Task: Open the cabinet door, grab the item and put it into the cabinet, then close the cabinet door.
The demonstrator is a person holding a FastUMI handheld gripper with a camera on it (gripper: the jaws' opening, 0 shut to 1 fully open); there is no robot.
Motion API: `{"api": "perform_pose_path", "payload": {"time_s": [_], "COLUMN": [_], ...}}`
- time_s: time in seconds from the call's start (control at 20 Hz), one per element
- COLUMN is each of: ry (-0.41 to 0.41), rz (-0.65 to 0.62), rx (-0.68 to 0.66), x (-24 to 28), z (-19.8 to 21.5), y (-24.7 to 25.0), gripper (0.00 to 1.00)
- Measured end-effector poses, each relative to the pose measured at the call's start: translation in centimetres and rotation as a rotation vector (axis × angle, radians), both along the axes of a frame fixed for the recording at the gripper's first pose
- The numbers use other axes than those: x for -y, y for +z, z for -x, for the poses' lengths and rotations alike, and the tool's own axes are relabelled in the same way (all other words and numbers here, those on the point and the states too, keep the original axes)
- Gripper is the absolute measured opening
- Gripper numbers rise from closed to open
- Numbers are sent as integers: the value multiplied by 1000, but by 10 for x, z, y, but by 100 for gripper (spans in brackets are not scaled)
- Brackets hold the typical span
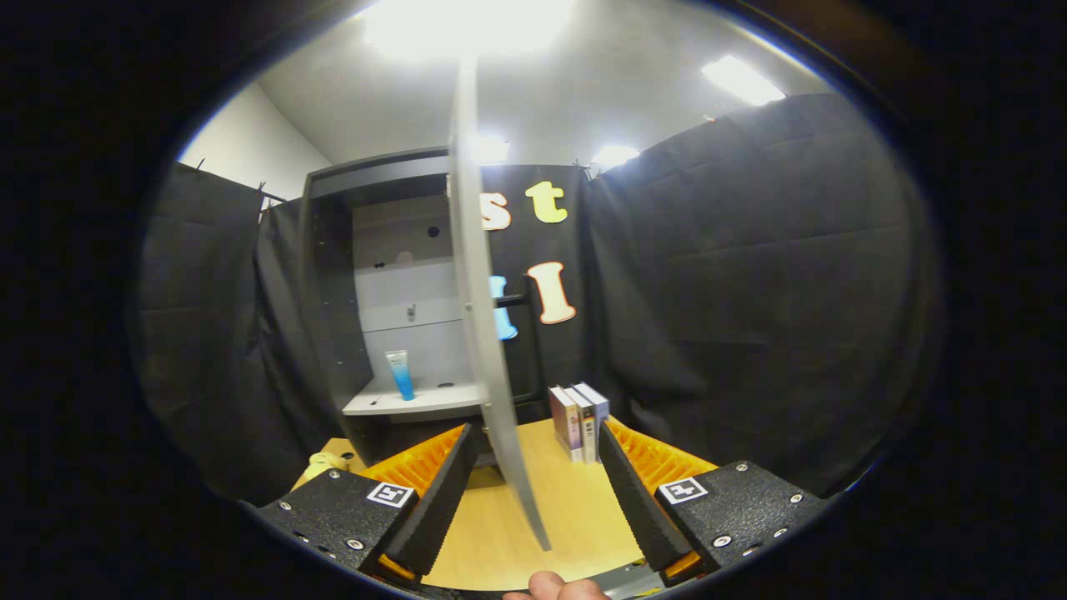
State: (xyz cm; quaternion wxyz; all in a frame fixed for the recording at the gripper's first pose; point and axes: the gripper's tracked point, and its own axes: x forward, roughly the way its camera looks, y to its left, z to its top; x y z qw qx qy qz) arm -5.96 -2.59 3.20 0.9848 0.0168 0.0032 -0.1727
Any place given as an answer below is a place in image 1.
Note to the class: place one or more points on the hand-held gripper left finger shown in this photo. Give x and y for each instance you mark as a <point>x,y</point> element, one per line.
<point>442,500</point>

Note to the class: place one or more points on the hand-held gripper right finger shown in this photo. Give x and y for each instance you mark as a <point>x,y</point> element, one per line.
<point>638,500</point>

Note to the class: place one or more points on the blue and white tube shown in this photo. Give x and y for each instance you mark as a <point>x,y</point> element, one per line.
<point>402,379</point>

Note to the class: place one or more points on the light grey cabinet door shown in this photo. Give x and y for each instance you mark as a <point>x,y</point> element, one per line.
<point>483,333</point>

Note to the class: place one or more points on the beige cover book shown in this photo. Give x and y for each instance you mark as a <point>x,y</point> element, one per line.
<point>587,433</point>

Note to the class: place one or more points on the yellow bumpy soft toy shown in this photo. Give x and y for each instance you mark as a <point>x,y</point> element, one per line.
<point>321,467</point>

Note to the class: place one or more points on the dark grey cabinet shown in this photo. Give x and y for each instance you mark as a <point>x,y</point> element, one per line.
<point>329,292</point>

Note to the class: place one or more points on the black backdrop cloth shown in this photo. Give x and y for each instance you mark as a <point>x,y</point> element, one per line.
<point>750,292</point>

